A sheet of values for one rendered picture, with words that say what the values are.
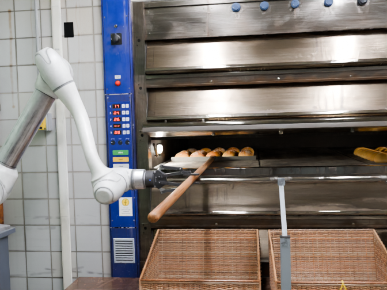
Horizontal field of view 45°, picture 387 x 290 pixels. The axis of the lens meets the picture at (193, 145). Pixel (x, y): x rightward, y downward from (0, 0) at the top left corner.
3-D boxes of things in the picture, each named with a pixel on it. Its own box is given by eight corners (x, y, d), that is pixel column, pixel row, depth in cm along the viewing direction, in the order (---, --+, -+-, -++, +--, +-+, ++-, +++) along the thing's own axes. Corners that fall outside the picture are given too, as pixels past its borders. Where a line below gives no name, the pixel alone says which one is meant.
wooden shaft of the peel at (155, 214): (157, 224, 125) (157, 213, 125) (146, 224, 126) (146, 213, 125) (214, 161, 295) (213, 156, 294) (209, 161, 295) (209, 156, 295)
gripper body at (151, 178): (147, 168, 211) (167, 168, 209) (148, 187, 211) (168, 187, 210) (143, 170, 203) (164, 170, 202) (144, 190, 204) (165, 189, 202)
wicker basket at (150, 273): (158, 277, 261) (156, 228, 260) (260, 278, 254) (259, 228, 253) (137, 313, 213) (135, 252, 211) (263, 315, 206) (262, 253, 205)
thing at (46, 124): (35, 130, 268) (34, 113, 267) (52, 130, 266) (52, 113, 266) (29, 131, 260) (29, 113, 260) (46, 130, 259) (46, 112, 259)
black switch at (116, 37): (110, 44, 256) (110, 25, 256) (122, 44, 256) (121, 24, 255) (109, 44, 253) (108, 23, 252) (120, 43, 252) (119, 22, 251)
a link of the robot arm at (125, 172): (136, 187, 214) (129, 196, 201) (103, 187, 216) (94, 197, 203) (135, 164, 212) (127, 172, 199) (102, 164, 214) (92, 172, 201)
